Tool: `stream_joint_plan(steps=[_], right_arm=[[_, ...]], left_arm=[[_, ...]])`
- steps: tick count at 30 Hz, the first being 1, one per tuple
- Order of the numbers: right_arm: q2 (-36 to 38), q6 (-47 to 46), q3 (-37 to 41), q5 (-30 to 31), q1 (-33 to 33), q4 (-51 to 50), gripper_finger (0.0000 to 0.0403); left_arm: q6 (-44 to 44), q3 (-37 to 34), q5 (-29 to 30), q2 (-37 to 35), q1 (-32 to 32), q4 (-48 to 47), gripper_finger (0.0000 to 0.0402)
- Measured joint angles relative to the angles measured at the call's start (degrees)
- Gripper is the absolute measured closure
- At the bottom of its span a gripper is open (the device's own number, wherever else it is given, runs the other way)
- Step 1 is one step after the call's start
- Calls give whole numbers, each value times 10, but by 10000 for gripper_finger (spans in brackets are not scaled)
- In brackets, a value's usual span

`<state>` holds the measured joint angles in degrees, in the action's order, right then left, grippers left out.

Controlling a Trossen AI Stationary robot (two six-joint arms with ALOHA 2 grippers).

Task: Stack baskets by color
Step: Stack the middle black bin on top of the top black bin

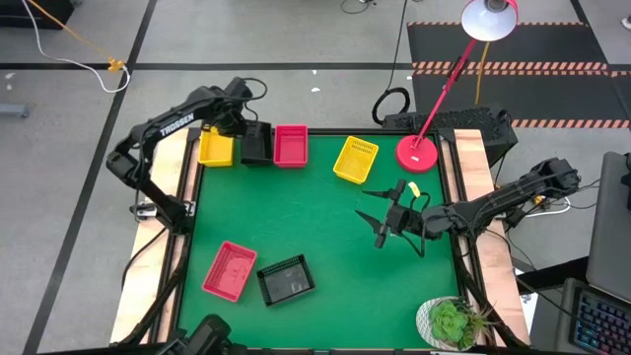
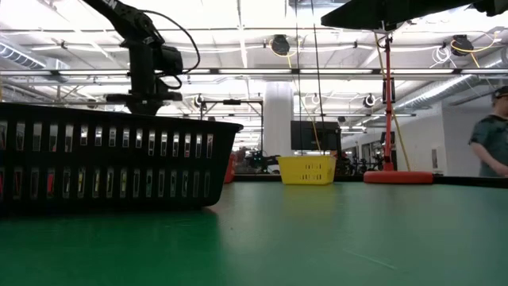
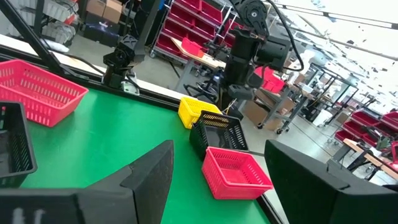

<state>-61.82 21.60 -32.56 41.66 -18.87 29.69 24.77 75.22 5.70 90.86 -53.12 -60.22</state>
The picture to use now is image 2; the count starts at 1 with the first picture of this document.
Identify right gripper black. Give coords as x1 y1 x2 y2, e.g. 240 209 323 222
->
320 0 508 33

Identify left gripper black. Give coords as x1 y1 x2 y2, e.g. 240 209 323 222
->
105 41 184 117

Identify black plastic slotted basket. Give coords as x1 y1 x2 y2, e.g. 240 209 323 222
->
0 102 244 212

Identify yellow plastic slotted basket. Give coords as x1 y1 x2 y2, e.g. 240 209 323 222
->
276 154 337 186

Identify ceiling light strip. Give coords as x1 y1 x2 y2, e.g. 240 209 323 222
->
0 68 508 76

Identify dark robot workstation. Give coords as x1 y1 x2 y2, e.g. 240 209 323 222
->
237 147 281 176

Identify white building pillar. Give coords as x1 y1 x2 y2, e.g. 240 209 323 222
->
263 81 295 158

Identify black computer monitor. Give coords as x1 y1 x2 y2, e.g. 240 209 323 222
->
290 120 342 153

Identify person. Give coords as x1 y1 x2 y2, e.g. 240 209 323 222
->
468 85 508 179

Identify red desk lamp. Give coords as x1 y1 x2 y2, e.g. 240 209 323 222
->
363 21 435 185

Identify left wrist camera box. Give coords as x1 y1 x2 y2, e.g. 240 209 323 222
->
157 44 185 77

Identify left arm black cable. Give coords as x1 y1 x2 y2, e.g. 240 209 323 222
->
138 8 202 91

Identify black workstation frame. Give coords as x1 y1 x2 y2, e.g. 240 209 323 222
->
200 98 265 154

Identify silver ventilation duct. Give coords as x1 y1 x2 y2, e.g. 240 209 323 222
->
0 41 48 71
396 47 508 112

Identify black hanging cable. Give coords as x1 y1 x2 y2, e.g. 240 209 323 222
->
294 0 302 156

